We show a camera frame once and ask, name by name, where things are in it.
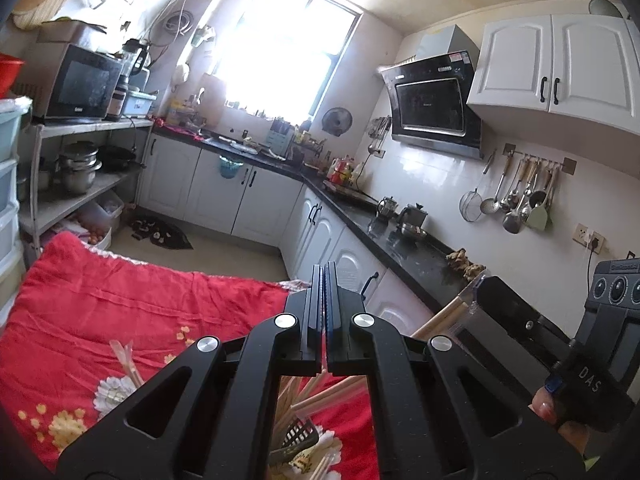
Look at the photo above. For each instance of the black range hood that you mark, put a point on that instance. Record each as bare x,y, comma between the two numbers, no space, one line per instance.
435,105

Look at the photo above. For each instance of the person's right hand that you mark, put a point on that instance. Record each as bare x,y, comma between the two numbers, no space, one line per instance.
547,410

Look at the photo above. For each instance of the clear plastic storage tub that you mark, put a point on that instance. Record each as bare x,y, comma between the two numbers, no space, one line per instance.
100,220

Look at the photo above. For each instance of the steel kettle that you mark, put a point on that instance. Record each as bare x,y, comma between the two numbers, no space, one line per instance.
412,216

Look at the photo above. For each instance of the black microwave oven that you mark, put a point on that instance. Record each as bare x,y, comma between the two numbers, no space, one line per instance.
82,82

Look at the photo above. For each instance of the dark jar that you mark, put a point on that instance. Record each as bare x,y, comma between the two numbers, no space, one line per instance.
119,99

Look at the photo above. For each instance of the round metal lid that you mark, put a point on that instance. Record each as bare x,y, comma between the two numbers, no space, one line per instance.
605,7

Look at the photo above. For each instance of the white wall cabinet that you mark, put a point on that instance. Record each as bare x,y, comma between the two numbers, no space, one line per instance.
560,65

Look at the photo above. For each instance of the red plastic bowl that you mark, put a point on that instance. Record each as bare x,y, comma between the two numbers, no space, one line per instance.
9,75

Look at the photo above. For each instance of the cardboard box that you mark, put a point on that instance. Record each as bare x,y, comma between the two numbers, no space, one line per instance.
70,32

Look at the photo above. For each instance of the row of hanging kitchen utensils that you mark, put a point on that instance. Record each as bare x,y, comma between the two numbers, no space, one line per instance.
520,195

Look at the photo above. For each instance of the blue knife block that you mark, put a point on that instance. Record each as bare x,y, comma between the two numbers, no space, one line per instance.
280,137

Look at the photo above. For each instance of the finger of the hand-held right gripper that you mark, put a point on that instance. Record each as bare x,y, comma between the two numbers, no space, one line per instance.
515,317

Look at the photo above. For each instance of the small round fan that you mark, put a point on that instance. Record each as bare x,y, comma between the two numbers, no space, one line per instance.
336,121

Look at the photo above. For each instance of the red floral blanket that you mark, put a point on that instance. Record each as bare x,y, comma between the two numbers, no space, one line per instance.
125,300

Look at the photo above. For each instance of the pale blue food container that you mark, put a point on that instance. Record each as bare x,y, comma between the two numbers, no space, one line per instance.
139,105

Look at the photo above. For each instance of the dark blender jug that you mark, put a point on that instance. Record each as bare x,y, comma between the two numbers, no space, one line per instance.
136,57

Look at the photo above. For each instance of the black wok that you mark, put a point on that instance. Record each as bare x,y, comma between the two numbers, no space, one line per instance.
120,156

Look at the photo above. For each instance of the small hanging utensils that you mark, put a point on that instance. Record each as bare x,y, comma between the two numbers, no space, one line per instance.
381,127

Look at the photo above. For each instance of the cluster of condiment bottles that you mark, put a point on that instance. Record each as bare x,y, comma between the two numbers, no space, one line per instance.
344,171

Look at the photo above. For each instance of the glass coffee press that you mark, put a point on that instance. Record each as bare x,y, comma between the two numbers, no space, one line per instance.
387,207

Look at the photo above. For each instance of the black perforated basket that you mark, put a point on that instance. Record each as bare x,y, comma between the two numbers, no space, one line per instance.
299,437

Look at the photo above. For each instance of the blue hanging bag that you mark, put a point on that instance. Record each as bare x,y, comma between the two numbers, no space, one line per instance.
230,167

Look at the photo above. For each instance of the wall outlet with plug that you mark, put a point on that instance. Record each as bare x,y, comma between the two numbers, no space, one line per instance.
589,239

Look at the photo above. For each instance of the white shelf rack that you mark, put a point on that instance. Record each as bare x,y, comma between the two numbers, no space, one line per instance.
75,195

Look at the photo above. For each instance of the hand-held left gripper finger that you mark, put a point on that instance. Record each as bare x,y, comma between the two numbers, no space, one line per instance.
320,310
331,310

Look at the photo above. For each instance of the steel stock pot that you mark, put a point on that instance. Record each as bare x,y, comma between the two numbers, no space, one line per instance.
79,167

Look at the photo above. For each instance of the kitchen window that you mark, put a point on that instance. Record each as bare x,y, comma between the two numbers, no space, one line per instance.
280,45

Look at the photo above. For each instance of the ginger roots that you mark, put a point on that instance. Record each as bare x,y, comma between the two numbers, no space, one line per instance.
467,262

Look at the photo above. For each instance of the plastic drawer tower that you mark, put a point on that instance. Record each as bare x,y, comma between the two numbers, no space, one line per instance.
9,200

